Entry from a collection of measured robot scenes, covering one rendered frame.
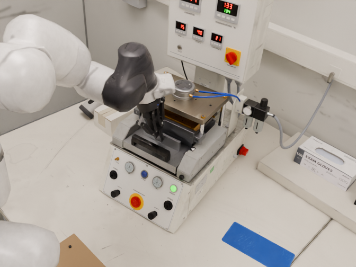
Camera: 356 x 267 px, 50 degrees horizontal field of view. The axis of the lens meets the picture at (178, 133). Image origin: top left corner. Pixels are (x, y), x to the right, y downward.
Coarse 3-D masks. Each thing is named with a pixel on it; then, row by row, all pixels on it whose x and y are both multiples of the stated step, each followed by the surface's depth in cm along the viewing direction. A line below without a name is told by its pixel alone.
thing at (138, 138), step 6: (132, 138) 130; (138, 138) 129; (144, 138) 129; (132, 144) 132; (138, 144) 130; (144, 144) 128; (150, 144) 127; (156, 150) 126; (162, 150) 125; (168, 150) 125; (168, 156) 125
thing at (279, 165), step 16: (288, 144) 166; (272, 160) 157; (288, 160) 158; (272, 176) 154; (288, 176) 150; (304, 176) 151; (304, 192) 145; (320, 192) 145; (336, 192) 145; (352, 192) 146; (320, 208) 143; (336, 208) 139; (352, 208) 139; (352, 224) 135
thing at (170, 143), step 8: (144, 136) 136; (152, 136) 135; (168, 136) 131; (128, 144) 133; (136, 144) 133; (160, 144) 133; (168, 144) 132; (176, 144) 130; (136, 152) 133; (144, 152) 130; (152, 152) 130; (176, 152) 131; (184, 152) 131; (152, 160) 130; (160, 160) 128; (176, 160) 128; (168, 168) 127; (176, 168) 126
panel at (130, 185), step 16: (112, 160) 139; (128, 160) 136; (128, 176) 136; (128, 192) 137; (144, 192) 134; (160, 192) 131; (176, 192) 128; (144, 208) 135; (160, 208) 132; (160, 224) 132
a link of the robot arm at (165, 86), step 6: (162, 78) 110; (168, 78) 110; (156, 84) 107; (162, 84) 109; (168, 84) 109; (174, 84) 110; (150, 90) 106; (156, 90) 107; (162, 90) 108; (168, 90) 108; (174, 90) 109; (144, 96) 107; (150, 96) 108; (156, 96) 109; (162, 96) 110; (144, 102) 109
